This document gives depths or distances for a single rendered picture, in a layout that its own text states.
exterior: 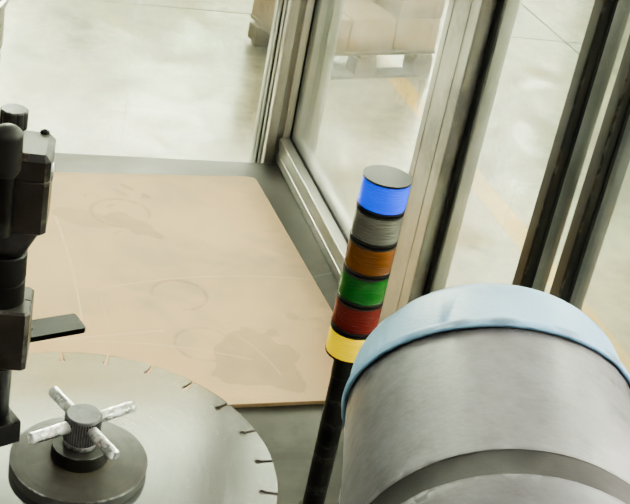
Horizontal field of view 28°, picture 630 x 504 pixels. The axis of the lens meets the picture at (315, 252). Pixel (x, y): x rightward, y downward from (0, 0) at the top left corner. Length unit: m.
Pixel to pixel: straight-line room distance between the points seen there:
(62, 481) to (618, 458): 0.66
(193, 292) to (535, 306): 1.22
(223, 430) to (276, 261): 0.71
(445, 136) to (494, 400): 1.03
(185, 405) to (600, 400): 0.72
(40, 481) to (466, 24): 0.70
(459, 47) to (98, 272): 0.59
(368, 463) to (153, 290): 1.25
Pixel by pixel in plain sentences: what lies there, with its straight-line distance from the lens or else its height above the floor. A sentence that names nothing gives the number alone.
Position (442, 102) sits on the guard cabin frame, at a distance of 1.46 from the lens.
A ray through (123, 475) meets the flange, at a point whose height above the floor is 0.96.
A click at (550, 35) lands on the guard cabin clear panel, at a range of 1.28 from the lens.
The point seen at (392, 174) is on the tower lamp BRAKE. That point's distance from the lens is 1.13.
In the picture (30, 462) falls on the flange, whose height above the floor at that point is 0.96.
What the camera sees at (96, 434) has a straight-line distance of 1.01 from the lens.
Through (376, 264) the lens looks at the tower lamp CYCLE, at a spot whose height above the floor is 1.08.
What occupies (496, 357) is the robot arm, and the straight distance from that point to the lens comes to 0.45.
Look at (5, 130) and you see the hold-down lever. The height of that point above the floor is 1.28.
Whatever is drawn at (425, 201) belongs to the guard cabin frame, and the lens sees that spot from 1.49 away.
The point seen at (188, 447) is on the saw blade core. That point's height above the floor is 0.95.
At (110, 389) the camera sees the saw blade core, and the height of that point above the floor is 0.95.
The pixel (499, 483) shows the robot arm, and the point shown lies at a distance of 0.39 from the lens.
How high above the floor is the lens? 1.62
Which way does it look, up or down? 28 degrees down
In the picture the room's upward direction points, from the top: 11 degrees clockwise
